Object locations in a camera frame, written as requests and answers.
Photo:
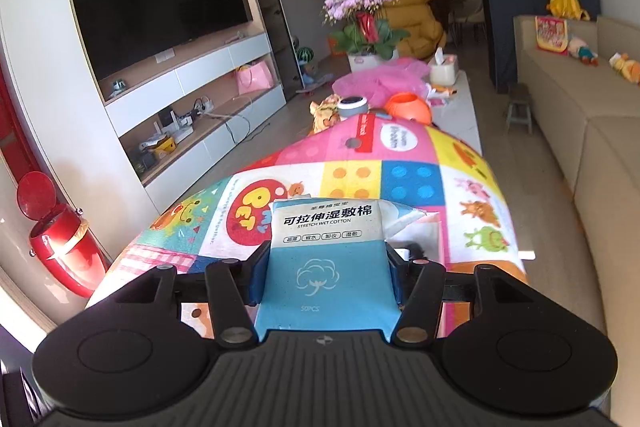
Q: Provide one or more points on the yellow striped plush toy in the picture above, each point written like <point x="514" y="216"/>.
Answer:
<point x="325" y="117"/>

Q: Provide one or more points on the grey smart speaker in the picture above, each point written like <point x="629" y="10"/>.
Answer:
<point x="352" y="107"/>

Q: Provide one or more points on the colourful printed mat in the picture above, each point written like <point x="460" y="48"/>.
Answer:
<point x="405" y="182"/>

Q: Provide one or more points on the white tissue box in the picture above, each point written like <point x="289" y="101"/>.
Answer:
<point x="444" y="69"/>

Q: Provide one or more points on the small shelf figurine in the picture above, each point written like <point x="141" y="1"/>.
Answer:
<point x="117" y="85"/>

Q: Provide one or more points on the white tv cabinet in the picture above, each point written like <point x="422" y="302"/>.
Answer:
<point x="200" y="72"/>

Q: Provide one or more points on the yellow backpack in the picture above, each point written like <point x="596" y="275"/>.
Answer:
<point x="567" y="2"/>

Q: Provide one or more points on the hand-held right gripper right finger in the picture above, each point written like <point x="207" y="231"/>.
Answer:
<point x="397" y="279"/>

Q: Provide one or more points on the white desktop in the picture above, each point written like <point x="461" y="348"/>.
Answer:
<point x="465" y="117"/>

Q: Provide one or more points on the yellow duck plush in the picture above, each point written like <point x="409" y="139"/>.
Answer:
<point x="627" y="68"/>

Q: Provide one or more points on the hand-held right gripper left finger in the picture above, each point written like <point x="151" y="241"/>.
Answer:
<point x="259" y="274"/>

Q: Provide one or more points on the watermelon ball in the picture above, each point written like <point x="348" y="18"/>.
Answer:
<point x="306" y="56"/>

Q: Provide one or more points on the large yellow plush bear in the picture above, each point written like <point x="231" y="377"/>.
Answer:
<point x="415" y="17"/>

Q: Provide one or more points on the black television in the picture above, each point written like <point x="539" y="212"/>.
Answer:
<point x="150" y="2"/>

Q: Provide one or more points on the blue white cotton pad pack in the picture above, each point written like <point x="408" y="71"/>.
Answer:
<point x="325" y="257"/>

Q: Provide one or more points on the dark cabinet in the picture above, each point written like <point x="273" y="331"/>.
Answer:
<point x="505" y="32"/>

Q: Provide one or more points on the pink green plush toy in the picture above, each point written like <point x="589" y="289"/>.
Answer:
<point x="582" y="52"/>

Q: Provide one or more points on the purple orchid plant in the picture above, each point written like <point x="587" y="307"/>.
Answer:
<point x="362" y="17"/>

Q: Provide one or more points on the pink gift bag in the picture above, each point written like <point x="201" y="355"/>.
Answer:
<point x="255" y="77"/>

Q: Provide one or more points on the orange plastic bowl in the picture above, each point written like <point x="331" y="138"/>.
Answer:
<point x="407" y="109"/>

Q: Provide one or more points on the pink mesh cloth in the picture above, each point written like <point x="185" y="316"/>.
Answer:
<point x="385" y="79"/>

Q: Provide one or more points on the red trash can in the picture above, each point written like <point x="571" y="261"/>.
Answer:
<point x="55" y="247"/>

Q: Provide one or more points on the small grey stool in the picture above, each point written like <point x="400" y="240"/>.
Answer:
<point x="520" y="107"/>

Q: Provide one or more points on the yellow box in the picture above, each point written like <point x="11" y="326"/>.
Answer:
<point x="162" y="149"/>

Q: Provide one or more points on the beige sofa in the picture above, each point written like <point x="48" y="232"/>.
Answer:
<point x="600" y="147"/>

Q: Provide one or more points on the printed red bag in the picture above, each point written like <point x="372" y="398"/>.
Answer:
<point x="551" y="36"/>

